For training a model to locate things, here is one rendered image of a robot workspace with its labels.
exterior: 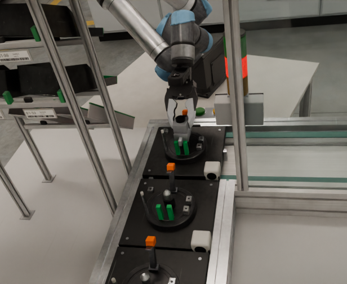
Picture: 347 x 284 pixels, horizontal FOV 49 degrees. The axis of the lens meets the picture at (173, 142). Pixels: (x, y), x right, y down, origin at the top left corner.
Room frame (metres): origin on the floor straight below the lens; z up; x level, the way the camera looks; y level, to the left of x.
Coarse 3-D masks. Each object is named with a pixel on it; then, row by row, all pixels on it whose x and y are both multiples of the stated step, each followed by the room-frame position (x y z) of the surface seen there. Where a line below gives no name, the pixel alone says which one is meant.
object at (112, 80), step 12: (24, 72) 0.93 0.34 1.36; (36, 72) 0.91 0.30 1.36; (48, 72) 0.89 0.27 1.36; (72, 72) 0.92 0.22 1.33; (84, 72) 0.96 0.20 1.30; (24, 84) 0.92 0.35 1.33; (36, 84) 0.90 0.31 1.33; (48, 84) 0.88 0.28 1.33; (72, 84) 0.91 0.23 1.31; (84, 84) 0.95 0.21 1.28; (108, 84) 1.04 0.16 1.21
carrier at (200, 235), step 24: (144, 192) 0.80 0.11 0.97; (168, 192) 0.71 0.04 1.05; (192, 192) 0.76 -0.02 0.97; (216, 192) 0.74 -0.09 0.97; (144, 216) 0.71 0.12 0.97; (168, 216) 0.66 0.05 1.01; (192, 216) 0.67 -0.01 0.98; (120, 240) 0.65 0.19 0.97; (144, 240) 0.63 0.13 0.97; (168, 240) 0.62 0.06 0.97; (192, 240) 0.59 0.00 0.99
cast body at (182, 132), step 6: (174, 120) 0.96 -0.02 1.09; (180, 120) 0.94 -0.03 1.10; (186, 120) 0.95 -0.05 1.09; (174, 126) 0.94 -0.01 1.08; (180, 126) 0.93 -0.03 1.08; (186, 126) 0.93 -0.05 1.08; (174, 132) 0.94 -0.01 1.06; (180, 132) 0.93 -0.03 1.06; (186, 132) 0.92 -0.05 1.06; (174, 138) 0.93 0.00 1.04; (180, 138) 0.92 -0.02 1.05; (186, 138) 0.92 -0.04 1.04; (180, 144) 0.90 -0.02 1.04
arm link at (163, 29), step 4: (168, 16) 1.60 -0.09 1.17; (164, 20) 1.58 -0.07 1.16; (168, 20) 1.58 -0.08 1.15; (160, 24) 1.58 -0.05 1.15; (164, 24) 1.57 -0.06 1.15; (168, 24) 1.57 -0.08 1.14; (160, 28) 1.57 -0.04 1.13; (164, 28) 1.57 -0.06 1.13; (168, 28) 1.56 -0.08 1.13; (160, 32) 1.57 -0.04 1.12; (164, 32) 1.56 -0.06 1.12; (168, 32) 1.56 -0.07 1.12; (164, 36) 1.56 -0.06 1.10; (168, 36) 1.55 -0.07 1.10; (164, 40) 1.56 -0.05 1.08; (168, 40) 1.55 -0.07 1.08; (168, 44) 1.55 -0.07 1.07
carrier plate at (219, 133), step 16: (160, 128) 1.09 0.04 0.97; (192, 128) 1.06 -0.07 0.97; (208, 128) 1.04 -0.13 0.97; (224, 128) 1.02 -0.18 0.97; (160, 144) 1.01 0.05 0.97; (208, 144) 0.96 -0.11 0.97; (224, 144) 0.96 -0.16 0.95; (160, 160) 0.93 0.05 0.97; (208, 160) 0.88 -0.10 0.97; (144, 176) 0.88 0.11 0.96; (160, 176) 0.86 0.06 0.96; (176, 176) 0.84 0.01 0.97; (192, 176) 0.83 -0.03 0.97
